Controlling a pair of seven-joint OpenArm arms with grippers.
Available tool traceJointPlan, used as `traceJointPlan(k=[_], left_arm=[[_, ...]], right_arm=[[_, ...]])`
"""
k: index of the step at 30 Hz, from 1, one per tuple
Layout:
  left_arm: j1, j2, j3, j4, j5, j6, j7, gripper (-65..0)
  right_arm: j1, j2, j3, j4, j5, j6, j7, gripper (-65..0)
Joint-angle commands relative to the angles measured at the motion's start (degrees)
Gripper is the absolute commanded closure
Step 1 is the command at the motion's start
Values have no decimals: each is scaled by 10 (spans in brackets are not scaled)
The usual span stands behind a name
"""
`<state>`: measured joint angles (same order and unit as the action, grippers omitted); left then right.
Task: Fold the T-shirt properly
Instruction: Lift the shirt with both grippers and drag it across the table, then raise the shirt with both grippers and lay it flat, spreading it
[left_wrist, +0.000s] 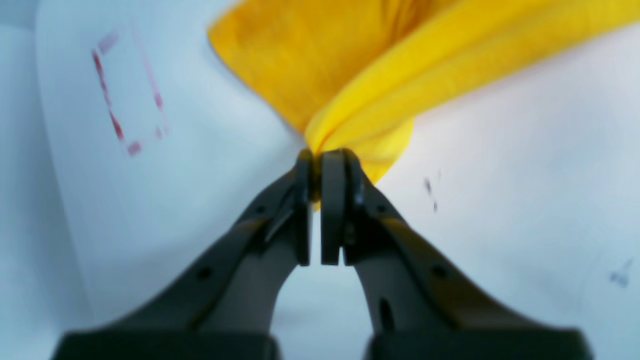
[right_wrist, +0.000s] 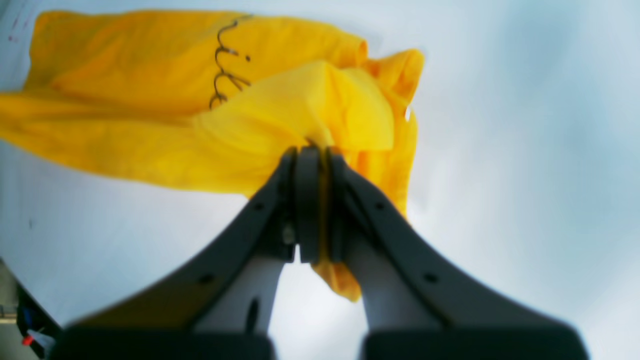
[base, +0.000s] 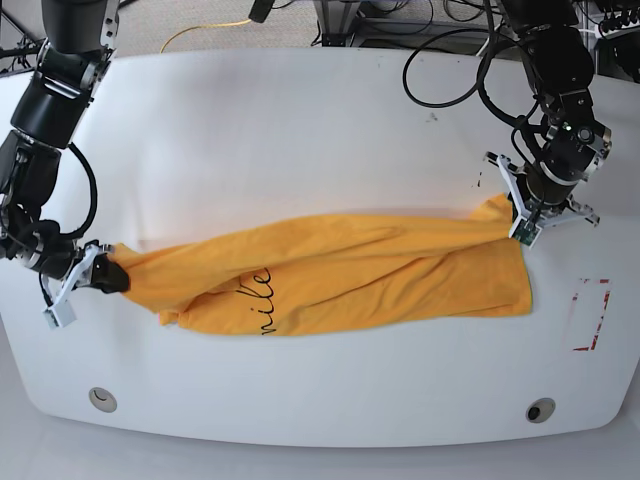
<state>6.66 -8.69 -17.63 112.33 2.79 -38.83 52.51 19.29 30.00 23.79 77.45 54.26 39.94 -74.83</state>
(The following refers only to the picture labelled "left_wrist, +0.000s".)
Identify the image-right left gripper left finger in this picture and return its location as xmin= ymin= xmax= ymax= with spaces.
xmin=54 ymin=150 xmax=314 ymax=360

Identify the image-right left gripper right finger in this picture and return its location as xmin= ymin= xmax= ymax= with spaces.
xmin=320 ymin=149 xmax=594 ymax=360

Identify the orange T-shirt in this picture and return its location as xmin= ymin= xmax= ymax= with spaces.
xmin=207 ymin=0 xmax=639 ymax=182

